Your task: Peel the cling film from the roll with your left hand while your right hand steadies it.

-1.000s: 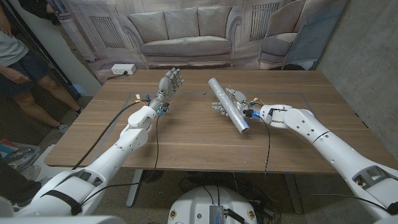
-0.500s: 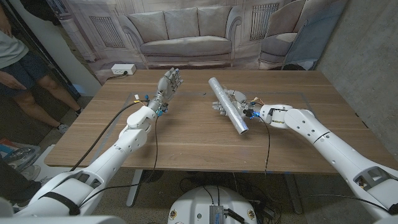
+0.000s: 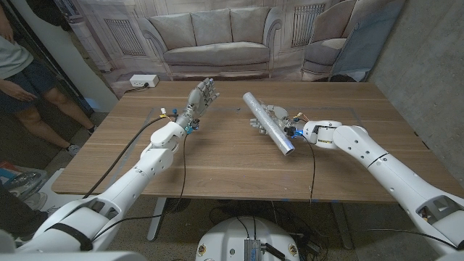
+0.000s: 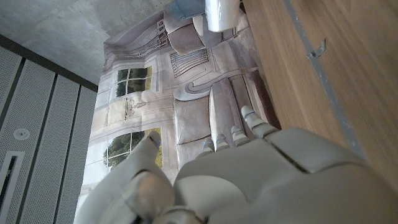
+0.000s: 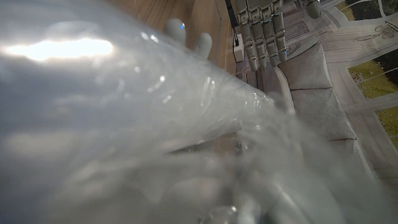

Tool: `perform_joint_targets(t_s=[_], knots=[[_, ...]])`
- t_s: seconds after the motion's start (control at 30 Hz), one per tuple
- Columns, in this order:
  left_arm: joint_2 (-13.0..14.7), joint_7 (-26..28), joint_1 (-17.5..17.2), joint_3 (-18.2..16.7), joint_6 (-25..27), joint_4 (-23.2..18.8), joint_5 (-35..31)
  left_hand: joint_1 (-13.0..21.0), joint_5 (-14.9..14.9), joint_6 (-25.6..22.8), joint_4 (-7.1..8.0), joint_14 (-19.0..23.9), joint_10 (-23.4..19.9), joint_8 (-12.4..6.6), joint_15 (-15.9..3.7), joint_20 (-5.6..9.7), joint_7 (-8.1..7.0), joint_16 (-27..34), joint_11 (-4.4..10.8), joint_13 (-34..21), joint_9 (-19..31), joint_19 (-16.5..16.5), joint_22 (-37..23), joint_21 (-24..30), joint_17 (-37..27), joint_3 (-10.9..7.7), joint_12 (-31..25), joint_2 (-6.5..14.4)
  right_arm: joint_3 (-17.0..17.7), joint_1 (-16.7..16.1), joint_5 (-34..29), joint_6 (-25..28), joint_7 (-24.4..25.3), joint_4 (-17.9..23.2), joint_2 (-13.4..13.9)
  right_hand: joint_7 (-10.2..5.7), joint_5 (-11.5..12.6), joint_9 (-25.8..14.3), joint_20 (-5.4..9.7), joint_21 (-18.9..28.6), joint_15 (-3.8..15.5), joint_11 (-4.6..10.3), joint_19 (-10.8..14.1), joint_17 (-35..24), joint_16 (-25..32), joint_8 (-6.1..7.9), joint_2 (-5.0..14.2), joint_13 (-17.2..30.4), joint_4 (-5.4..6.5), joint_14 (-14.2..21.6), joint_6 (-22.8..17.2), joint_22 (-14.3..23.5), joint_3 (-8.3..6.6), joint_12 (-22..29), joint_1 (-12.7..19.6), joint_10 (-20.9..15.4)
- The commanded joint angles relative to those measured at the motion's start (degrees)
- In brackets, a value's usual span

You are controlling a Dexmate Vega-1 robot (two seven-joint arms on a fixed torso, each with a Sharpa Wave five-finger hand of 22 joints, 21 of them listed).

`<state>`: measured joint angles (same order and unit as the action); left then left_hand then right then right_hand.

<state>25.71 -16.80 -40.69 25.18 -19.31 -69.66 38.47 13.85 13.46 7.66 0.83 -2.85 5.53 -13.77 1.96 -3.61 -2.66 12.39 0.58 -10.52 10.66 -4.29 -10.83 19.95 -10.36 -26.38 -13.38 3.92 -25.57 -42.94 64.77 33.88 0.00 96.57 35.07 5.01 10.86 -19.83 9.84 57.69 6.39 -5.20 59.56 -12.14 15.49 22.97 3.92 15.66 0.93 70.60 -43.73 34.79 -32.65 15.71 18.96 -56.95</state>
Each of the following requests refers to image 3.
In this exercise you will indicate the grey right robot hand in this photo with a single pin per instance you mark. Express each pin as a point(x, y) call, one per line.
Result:
point(282, 114)

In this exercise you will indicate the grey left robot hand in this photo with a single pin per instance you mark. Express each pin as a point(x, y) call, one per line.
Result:
point(197, 101)

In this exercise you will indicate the cling film roll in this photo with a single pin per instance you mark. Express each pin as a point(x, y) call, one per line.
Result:
point(270, 125)

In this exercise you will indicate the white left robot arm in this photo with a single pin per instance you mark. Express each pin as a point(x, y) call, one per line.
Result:
point(127, 183)

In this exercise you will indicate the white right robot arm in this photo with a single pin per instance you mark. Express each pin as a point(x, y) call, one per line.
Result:
point(391, 174)

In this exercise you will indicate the white power strip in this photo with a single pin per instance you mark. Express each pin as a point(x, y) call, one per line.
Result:
point(143, 80)

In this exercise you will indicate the printed sofa backdrop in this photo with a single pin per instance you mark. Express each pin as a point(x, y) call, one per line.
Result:
point(217, 36)

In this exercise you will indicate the black round floor object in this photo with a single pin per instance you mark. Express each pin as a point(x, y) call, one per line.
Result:
point(177, 204)

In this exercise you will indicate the grey table leg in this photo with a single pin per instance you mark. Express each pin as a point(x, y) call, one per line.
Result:
point(156, 217)
point(342, 224)

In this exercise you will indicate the black power adapter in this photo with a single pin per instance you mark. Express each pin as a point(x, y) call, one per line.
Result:
point(311, 244)

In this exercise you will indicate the white robot torso base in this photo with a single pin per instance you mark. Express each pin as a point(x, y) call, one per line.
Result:
point(224, 239)

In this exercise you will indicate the silver box on torso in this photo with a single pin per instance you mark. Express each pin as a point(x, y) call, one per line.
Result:
point(252, 251)

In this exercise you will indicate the white floor board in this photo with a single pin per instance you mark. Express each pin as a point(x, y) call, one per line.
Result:
point(61, 185)

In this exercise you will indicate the person in black top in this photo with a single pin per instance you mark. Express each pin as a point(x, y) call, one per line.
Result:
point(47, 14)

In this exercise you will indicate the person in grey shirt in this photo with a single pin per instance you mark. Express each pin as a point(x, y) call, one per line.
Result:
point(14, 61)

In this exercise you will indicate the clear plastic bag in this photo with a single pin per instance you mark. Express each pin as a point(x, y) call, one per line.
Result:
point(27, 183)

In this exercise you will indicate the white robot chest edge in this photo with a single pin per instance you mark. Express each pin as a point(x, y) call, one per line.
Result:
point(72, 256)

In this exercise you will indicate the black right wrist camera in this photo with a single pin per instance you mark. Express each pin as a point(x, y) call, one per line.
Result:
point(291, 131)

